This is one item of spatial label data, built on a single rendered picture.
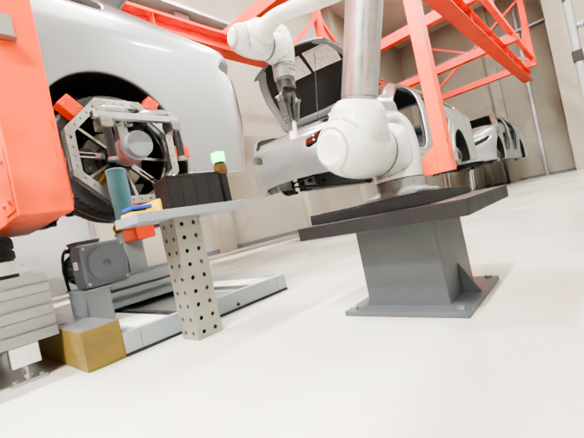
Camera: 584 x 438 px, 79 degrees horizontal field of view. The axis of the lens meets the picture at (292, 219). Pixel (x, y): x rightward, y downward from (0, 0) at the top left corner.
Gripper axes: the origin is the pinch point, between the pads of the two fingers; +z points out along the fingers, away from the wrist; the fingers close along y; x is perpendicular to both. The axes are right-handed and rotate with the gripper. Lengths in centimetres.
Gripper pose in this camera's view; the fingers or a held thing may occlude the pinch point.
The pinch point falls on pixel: (293, 130)
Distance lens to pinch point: 146.4
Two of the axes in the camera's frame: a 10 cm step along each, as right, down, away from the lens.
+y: 6.7, -1.0, 7.4
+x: -7.3, 1.1, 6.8
